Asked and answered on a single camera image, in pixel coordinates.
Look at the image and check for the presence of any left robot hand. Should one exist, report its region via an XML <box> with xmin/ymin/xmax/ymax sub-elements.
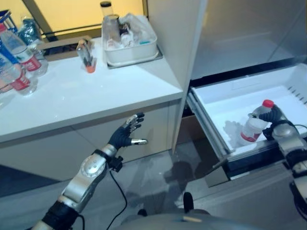
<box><xmin>107</xmin><ymin>112</ymin><xmax>148</xmax><ymax>150</ymax></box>

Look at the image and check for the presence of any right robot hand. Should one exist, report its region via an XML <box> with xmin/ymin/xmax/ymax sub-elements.
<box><xmin>250</xmin><ymin>104</ymin><xmax>292</xmax><ymax>141</ymax></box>

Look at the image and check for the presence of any red-capped water bottle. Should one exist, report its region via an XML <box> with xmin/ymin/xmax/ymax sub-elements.
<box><xmin>236</xmin><ymin>99</ymin><xmax>275</xmax><ymax>147</ymax></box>

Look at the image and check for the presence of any silver refrigerator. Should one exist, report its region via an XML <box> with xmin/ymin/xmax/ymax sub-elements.
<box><xmin>146</xmin><ymin>0</ymin><xmax>307</xmax><ymax>189</ymax></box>

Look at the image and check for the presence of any white freezer drawer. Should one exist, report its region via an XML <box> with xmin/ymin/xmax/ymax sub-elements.
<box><xmin>187</xmin><ymin>65</ymin><xmax>307</xmax><ymax>182</ymax></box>

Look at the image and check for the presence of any white counter cabinet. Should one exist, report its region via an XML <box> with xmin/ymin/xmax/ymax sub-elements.
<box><xmin>0</xmin><ymin>35</ymin><xmax>185</xmax><ymax>182</ymax></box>

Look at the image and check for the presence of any grey metal tray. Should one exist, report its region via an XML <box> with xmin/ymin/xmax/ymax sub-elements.
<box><xmin>106</xmin><ymin>45</ymin><xmax>165</xmax><ymax>70</ymax></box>

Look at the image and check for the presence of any orange-capped clear bottle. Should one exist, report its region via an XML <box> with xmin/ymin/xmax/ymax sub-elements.
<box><xmin>76</xmin><ymin>39</ymin><xmax>97</xmax><ymax>74</ymax></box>

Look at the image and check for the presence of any grey robot torso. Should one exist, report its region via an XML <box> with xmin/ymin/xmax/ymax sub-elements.
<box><xmin>118</xmin><ymin>191</ymin><xmax>248</xmax><ymax>230</ymax></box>

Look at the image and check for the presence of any white storage bin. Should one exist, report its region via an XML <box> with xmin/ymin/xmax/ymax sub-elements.
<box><xmin>101</xmin><ymin>14</ymin><xmax>158</xmax><ymax>64</ymax></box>

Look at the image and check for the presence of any clear empty jar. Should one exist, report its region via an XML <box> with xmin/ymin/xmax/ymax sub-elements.
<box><xmin>102</xmin><ymin>14</ymin><xmax>122</xmax><ymax>50</ymax></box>

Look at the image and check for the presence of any white plastic bag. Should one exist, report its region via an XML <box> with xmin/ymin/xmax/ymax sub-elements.
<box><xmin>118</xmin><ymin>12</ymin><xmax>155</xmax><ymax>46</ymax></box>

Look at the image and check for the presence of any red-label water bottle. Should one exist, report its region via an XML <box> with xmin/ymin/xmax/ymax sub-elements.
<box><xmin>0</xmin><ymin>51</ymin><xmax>39</xmax><ymax>96</ymax></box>
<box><xmin>0</xmin><ymin>23</ymin><xmax>49</xmax><ymax>78</ymax></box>

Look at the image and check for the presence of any black-lidded clear jar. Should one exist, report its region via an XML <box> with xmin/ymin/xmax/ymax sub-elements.
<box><xmin>100</xmin><ymin>1</ymin><xmax>117</xmax><ymax>18</ymax></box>

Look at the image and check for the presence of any green-label plastic bottle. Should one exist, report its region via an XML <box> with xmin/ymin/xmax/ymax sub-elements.
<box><xmin>18</xmin><ymin>16</ymin><xmax>46</xmax><ymax>48</ymax></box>

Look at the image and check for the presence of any blue-label plastic bottle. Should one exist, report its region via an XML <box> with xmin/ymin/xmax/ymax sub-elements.
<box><xmin>0</xmin><ymin>23</ymin><xmax>22</xmax><ymax>72</ymax></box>

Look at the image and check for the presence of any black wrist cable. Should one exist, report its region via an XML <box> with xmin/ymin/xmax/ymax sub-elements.
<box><xmin>75</xmin><ymin>165</ymin><xmax>128</xmax><ymax>230</ymax></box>

